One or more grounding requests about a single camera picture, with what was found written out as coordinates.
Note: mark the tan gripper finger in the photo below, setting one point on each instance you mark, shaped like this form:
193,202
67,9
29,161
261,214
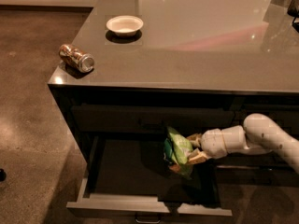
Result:
195,139
196,157

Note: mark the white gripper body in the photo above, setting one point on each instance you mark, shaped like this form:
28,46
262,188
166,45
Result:
213,143

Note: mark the green rice chip bag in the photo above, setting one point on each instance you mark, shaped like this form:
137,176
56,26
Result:
177,149

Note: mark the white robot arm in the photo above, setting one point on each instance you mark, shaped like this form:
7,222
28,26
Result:
258,135

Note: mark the open middle drawer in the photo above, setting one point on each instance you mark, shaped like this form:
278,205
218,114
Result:
130,179

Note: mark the closed top drawer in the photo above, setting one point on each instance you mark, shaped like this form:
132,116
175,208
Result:
148,119

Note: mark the right side drawers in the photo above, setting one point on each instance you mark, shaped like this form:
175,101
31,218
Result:
265,170

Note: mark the white paper bowl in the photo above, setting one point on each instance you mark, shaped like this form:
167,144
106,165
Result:
125,25

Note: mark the crushed soda can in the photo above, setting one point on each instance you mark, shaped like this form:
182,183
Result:
76,58

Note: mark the small black floor object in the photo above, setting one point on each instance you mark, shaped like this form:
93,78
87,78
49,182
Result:
3,175

